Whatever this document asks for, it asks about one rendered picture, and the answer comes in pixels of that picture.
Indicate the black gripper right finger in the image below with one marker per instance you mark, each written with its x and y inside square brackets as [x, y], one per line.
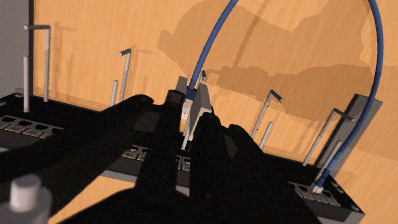
[246, 189]

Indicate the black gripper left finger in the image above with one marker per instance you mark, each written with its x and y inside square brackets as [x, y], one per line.
[37, 181]

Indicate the white network cable plug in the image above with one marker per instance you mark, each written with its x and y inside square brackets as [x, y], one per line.
[190, 95]

